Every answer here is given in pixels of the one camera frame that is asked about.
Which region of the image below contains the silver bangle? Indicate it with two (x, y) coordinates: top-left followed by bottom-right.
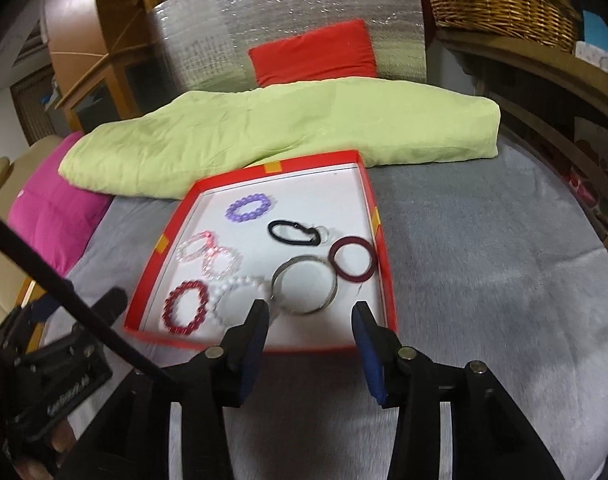
(271, 255), (337, 316)

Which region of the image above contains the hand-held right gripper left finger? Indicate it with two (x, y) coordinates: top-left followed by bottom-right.
(59, 299), (271, 480)

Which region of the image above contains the clear bead bracelet pink charm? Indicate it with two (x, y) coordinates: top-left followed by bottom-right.
(201, 245), (239, 281)

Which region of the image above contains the wicker basket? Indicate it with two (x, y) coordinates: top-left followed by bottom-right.
(416, 0), (582, 53)

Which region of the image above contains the black carabiner clip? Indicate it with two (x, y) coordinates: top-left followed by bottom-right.
(268, 219), (321, 247)

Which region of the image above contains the beige armchair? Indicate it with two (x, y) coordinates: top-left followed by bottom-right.
(0, 135), (70, 311)

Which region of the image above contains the red bead bracelet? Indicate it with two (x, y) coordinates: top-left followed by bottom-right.
(163, 280), (213, 335)

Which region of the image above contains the pale pink bead bracelet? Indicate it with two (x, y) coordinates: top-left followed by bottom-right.
(176, 230), (219, 266)

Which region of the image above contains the wooden shelf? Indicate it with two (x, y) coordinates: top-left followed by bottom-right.
(436, 27), (608, 241)

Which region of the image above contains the black cable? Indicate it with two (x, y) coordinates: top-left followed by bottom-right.
(0, 207), (175, 386)

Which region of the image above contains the dark red bangle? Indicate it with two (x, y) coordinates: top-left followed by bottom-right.
(330, 236), (377, 282)

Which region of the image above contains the red-rimmed white tray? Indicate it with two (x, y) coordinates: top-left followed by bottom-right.
(123, 149), (399, 353)

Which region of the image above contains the person's left hand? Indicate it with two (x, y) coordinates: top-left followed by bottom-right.
(19, 422), (75, 480)

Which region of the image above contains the pink pillow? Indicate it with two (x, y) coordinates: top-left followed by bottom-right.
(8, 131), (114, 277)

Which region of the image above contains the white bead bracelet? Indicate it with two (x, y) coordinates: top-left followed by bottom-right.
(211, 275), (272, 328)

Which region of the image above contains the grey blanket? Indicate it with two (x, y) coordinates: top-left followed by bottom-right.
(0, 135), (608, 480)

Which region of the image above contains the light blue box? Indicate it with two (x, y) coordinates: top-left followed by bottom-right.
(581, 10), (608, 63)

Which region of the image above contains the silver foil mat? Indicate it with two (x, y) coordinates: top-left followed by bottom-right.
(146, 0), (429, 93)

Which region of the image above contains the light green folded blanket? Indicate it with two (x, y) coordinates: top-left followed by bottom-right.
(58, 76), (501, 201)

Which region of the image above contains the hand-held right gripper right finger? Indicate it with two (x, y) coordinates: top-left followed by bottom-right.
(351, 301), (567, 480)

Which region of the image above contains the purple bead bracelet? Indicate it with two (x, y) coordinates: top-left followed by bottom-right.
(225, 194), (275, 223)

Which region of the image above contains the wooden cabinet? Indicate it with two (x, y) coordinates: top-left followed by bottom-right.
(44, 0), (185, 133)

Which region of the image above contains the white patterned box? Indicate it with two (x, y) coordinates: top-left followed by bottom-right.
(574, 42), (608, 81)

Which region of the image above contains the red cushion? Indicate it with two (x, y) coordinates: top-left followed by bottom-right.
(248, 19), (377, 87)

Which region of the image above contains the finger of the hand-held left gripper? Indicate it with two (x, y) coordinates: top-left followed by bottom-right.
(34, 287), (129, 356)

